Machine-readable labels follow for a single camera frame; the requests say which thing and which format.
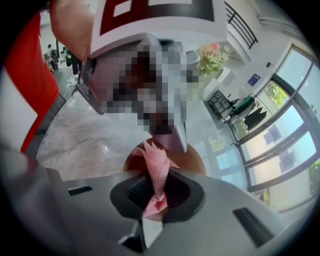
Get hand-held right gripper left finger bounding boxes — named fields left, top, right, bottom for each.
left=4, top=149, right=151, bottom=256

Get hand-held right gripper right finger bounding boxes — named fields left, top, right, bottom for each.
left=147, top=169, right=291, bottom=256

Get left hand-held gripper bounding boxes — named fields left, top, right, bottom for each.
left=75, top=0, right=229, bottom=154

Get wooden bowl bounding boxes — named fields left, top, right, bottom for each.
left=123, top=144, right=207, bottom=176

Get pink cloth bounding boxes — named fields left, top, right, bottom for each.
left=129, top=140, right=181, bottom=218

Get person's left forearm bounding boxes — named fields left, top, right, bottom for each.
left=49, top=0, right=99, bottom=63

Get black metal shelf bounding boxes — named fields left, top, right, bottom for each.
left=206, top=90, right=235, bottom=122

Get white cabinets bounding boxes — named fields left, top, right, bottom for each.
left=202, top=67, right=235, bottom=101

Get clothes rack with clothes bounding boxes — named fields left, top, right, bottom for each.
left=228, top=92, right=269, bottom=132

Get grey marble dining table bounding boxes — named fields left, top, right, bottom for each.
left=35, top=92, right=235, bottom=182

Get pink artificial flower bouquet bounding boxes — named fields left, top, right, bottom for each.
left=196, top=41, right=235, bottom=78

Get glass entrance door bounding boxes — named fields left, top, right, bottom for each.
left=231, top=41, right=320, bottom=208

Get black mezzanine railing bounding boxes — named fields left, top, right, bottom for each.
left=224, top=1, right=259, bottom=50

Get person's red shirt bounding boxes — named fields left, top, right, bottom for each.
left=3, top=11, right=60, bottom=154

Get blue wall sign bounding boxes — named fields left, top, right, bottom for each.
left=247, top=73, right=261, bottom=88

